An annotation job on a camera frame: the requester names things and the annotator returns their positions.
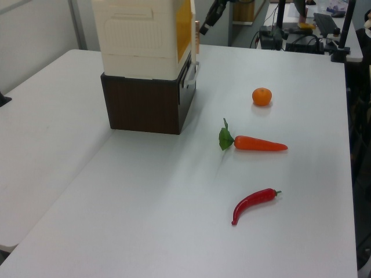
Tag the dark brown drawer base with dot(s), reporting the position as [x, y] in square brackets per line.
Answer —
[145, 104]

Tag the black keyboard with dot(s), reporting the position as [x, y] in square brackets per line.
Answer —
[326, 23]

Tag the orange toy carrot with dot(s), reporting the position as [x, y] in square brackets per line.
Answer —
[255, 143]

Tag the thin black pole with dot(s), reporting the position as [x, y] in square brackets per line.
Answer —
[280, 14]

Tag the cream plastic cabinet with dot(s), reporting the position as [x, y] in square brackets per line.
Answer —
[136, 37]

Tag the orange toy tangerine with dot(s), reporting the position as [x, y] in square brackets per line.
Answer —
[262, 96]

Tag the cream cabinet door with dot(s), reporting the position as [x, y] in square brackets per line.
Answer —
[193, 32]

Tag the yellow object on desk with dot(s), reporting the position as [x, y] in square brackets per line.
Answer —
[306, 26]

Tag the flat black device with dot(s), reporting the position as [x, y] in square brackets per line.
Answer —
[304, 45]

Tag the black electronics box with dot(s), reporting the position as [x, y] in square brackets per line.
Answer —
[271, 37]

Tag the small black mount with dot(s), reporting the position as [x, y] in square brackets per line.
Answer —
[4, 100]

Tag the black camera pole with clamp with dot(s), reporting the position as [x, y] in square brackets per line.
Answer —
[344, 32]

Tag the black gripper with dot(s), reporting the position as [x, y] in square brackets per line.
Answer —
[216, 13]

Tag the wooden side cabinet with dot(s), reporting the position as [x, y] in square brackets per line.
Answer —
[246, 11]

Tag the red toy chili pepper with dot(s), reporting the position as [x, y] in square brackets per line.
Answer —
[252, 201]

